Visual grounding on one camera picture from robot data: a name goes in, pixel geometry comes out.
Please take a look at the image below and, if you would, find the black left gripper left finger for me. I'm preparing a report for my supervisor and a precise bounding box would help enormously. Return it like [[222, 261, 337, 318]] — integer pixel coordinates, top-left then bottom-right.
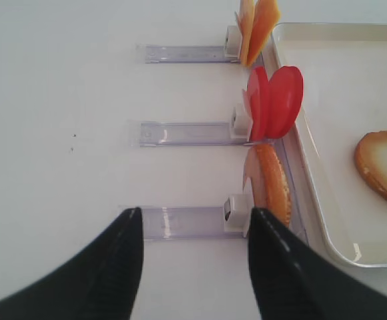
[[0, 207, 144, 319]]

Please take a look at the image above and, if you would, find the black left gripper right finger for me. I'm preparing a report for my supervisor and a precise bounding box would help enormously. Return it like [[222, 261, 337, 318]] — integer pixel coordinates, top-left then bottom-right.
[[248, 207, 387, 319]]

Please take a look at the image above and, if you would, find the clear left bread pusher track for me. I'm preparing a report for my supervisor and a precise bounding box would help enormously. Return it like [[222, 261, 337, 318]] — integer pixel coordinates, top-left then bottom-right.
[[117, 195, 251, 241]]

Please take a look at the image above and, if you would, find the upright bread slice left rack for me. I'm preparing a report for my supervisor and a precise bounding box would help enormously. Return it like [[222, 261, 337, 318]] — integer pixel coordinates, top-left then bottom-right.
[[243, 144, 292, 227]]

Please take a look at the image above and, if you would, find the bread slice on tray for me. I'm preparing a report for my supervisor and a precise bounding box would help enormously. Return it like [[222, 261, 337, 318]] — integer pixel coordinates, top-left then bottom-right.
[[354, 131, 387, 200]]

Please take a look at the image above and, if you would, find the clear tomato pusher track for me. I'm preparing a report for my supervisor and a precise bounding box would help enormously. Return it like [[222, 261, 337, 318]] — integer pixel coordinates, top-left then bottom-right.
[[129, 103, 252, 147]]

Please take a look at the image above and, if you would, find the inner red tomato slice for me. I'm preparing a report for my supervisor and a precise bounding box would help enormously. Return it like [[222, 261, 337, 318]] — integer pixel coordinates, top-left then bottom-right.
[[266, 66, 304, 139]]

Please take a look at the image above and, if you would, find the clear cheese pusher track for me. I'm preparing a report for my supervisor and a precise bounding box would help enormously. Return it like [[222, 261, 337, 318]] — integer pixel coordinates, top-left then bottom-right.
[[136, 25, 242, 64]]

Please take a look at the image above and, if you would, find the outer orange cheese slice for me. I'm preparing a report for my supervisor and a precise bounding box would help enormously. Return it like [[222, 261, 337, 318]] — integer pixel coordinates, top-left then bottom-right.
[[236, 0, 254, 66]]

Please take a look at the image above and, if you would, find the inner yellow cheese slice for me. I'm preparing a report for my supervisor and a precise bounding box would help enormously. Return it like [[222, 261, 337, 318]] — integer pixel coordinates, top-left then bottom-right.
[[246, 0, 280, 67]]

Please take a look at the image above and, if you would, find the white rectangular tray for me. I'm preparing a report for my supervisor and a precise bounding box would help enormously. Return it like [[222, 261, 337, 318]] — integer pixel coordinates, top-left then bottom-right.
[[272, 23, 387, 267]]

